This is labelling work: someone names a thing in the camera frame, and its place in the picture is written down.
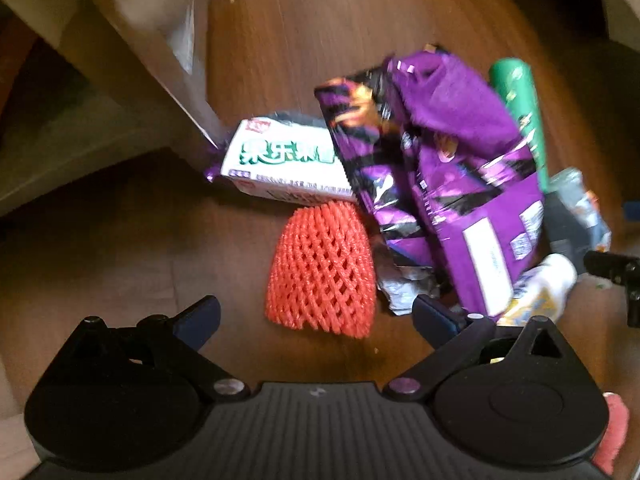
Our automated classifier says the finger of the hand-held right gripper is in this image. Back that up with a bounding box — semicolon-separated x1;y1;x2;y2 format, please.
584;249;640;326

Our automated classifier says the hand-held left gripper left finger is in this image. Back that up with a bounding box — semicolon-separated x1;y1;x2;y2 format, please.
65;296;251;403

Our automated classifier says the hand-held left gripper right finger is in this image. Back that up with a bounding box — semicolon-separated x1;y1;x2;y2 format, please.
382;295;581;403

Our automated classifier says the silver wrapper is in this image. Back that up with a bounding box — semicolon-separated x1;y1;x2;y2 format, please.
375;247;451;316

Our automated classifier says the small white bottle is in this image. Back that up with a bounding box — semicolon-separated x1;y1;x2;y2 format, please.
497;253;578;326

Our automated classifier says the orange foam fruit net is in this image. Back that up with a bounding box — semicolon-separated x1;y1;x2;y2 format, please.
265;200;376;339

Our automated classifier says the purple snack bag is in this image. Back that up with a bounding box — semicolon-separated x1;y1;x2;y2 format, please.
314;45;548;318

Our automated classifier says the white cookie packet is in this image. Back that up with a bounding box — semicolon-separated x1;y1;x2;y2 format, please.
205;112;361;206

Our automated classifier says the grey foil packet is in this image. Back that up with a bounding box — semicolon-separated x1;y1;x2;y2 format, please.
547;167;613;256

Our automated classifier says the pink red cloth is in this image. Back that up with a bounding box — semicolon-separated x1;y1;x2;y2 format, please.
592;392;631;476

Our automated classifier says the green tube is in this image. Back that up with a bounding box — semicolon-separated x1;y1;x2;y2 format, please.
487;57;551;193

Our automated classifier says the cardboard box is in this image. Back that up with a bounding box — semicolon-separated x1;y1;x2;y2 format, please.
0;0;236;216

